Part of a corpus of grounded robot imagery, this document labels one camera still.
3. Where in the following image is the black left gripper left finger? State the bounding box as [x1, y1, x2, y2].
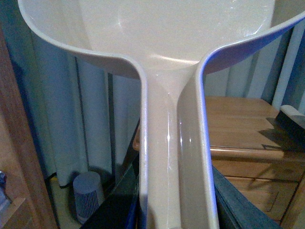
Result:
[81, 164, 139, 229]

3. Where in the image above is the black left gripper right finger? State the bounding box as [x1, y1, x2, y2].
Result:
[213, 167, 280, 229]

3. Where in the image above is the beige plastic dustpan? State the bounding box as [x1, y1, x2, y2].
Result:
[18, 0, 305, 229]

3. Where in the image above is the white ribbed waste bin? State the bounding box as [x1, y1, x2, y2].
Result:
[73, 171, 104, 224]

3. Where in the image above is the wooden nightstand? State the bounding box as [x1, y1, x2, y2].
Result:
[140, 94, 305, 229]

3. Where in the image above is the grey curtain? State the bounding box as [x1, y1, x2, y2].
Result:
[0, 0, 305, 187]

